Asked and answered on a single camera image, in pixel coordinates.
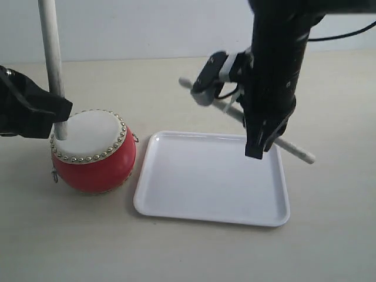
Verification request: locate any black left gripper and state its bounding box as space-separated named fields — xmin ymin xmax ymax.
xmin=1 ymin=66 xmax=73 ymax=139

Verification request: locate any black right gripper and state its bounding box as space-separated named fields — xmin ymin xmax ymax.
xmin=240 ymin=49 xmax=297 ymax=160

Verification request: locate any white wooden drumstick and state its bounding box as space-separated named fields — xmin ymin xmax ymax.
xmin=179 ymin=77 xmax=315 ymax=165

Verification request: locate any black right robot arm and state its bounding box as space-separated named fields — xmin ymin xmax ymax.
xmin=239 ymin=1 xmax=375 ymax=159

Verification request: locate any red small drum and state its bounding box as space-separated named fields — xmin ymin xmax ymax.
xmin=50 ymin=109 xmax=138 ymax=194

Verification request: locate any white rectangular plastic tray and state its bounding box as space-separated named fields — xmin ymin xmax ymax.
xmin=133 ymin=131 xmax=290 ymax=227

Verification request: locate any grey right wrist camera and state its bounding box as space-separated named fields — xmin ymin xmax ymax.
xmin=190 ymin=51 xmax=239 ymax=106

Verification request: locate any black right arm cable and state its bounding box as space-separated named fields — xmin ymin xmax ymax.
xmin=305 ymin=20 xmax=376 ymax=42

